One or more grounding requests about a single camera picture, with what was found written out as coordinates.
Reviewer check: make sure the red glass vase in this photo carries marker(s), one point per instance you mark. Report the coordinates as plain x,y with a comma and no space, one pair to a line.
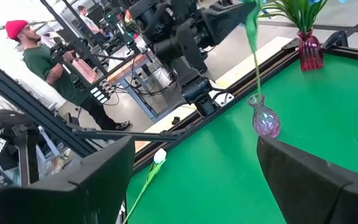
310,53

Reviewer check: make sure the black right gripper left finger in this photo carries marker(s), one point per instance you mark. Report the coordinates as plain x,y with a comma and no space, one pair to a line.
73,202

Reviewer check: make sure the black power strip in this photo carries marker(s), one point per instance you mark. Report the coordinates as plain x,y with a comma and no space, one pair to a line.
99,93

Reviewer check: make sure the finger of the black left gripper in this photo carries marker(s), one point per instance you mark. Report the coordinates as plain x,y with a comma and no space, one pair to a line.
228,21

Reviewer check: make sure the wooden side table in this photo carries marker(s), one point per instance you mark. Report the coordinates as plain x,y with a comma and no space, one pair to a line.
126,70

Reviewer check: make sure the person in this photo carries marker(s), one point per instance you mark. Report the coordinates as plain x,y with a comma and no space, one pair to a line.
89,23
42,62

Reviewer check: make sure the black frame clamp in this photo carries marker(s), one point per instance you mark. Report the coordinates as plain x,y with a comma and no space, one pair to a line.
336,39

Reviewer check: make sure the purple glass vase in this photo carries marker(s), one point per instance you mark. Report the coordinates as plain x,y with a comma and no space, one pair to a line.
264,121

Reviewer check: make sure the small black knob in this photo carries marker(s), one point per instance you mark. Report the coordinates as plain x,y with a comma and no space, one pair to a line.
176,120

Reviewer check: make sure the white artificial tulip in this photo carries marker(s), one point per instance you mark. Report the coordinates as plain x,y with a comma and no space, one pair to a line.
159,155
252,28

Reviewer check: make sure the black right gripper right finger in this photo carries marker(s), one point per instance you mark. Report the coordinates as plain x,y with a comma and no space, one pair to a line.
315,199

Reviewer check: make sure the green table mat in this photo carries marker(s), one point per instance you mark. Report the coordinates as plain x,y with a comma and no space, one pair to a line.
213,174

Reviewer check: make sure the black rounded bag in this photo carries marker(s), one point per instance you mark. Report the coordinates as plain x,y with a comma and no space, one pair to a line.
8,119

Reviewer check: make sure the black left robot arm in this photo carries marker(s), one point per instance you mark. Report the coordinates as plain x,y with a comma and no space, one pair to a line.
191,71

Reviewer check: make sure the pink box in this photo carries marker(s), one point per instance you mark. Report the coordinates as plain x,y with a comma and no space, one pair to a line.
84,70

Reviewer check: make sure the black handheld device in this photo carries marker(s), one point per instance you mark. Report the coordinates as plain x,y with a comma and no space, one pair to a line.
59,49

